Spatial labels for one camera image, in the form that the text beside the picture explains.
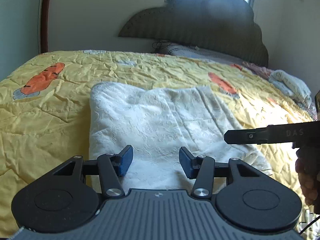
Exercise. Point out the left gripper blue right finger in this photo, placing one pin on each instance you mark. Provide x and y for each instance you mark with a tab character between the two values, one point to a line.
201	169

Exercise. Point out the frosted glass wardrobe door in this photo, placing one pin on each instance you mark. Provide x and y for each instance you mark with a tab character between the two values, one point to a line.
24	25

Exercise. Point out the grey striped pillow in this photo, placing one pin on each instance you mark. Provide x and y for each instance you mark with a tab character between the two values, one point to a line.
199	53

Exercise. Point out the right hand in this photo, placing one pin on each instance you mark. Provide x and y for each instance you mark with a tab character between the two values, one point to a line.
307	167

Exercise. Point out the folded light cloth pile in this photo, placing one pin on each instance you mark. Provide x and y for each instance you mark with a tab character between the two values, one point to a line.
291	86

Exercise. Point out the yellow carrot print bedspread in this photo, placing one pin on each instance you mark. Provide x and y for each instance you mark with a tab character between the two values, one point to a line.
46	115

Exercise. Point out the pink cloth by pillow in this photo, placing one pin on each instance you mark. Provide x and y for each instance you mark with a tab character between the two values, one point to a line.
260	71

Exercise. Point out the white textured pants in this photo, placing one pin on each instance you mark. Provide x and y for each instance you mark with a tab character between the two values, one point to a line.
157	123

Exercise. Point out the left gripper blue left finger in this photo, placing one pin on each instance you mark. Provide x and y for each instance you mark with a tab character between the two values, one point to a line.
111	168

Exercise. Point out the dark scalloped headboard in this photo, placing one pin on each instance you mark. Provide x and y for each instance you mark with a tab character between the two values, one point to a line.
225	26

